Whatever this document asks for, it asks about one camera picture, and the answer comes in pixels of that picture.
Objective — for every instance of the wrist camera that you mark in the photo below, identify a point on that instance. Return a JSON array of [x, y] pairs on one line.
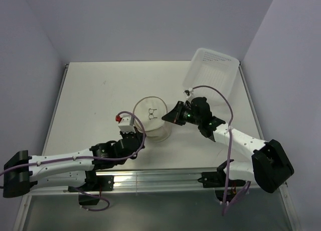
[[189, 93], [125, 123]]

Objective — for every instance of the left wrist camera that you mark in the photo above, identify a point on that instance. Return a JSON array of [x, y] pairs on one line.
[[125, 123]]

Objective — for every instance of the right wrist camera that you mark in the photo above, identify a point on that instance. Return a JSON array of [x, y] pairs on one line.
[[189, 93]]

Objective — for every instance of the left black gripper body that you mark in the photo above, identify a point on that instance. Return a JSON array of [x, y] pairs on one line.
[[136, 134]]

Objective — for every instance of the white plastic tray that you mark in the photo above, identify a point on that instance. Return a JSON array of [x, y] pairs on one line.
[[213, 69]]

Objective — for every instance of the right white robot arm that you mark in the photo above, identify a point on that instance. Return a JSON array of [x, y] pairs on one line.
[[267, 163]]

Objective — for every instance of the aluminium mounting rail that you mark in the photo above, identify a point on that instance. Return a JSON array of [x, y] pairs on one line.
[[123, 181]]

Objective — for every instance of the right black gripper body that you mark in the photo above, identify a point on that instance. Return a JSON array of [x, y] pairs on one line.
[[190, 117]]

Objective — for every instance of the white mesh laundry bag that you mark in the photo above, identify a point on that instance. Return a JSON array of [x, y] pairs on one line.
[[150, 111]]

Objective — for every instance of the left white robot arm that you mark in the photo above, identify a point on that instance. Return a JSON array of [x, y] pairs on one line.
[[23, 173]]

